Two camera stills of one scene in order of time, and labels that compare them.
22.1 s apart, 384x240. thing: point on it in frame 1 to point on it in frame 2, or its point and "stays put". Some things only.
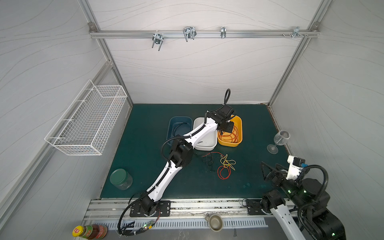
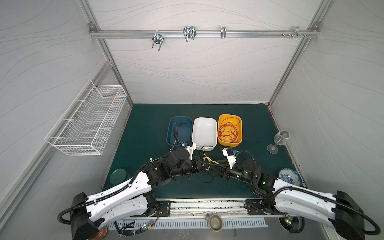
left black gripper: x=230 y=129 to x=195 y=161
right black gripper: x=276 y=175 to x=226 y=171
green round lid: x=121 y=179 stays put
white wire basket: x=86 y=127 stays put
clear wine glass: x=280 y=139 stays put
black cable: x=184 y=122 stays put
